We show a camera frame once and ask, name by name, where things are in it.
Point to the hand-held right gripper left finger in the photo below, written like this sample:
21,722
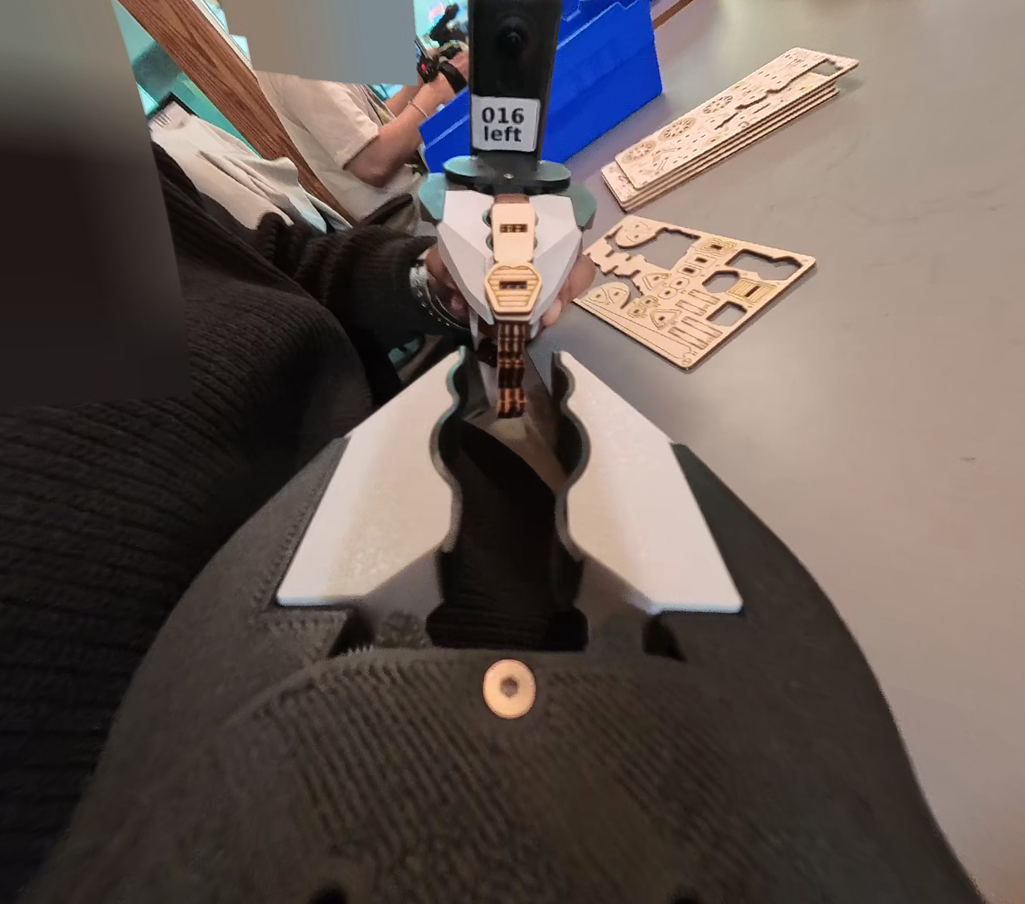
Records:
360,520

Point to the blue plastic bin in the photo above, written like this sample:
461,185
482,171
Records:
608,63

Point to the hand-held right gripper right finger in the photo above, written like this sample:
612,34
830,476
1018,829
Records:
649,520

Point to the small wooden model assembly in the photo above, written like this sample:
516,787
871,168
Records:
516,288

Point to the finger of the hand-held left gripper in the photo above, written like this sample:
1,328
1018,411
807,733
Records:
556,247
464,239

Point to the stack of wooden puzzle sheets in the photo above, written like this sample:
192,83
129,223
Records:
721,119

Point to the silver wristwatch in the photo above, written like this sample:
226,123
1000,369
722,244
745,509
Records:
422,289

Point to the wooden beam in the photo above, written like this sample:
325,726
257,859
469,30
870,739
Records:
184,23

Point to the white jacket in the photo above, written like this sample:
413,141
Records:
240,175

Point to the person's left hand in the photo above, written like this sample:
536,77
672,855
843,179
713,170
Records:
448,300

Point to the black hand-held device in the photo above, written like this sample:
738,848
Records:
436,43

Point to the punched wooden puzzle sheet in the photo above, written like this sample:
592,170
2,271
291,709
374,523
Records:
781,262

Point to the person's left forearm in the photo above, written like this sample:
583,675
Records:
320,263

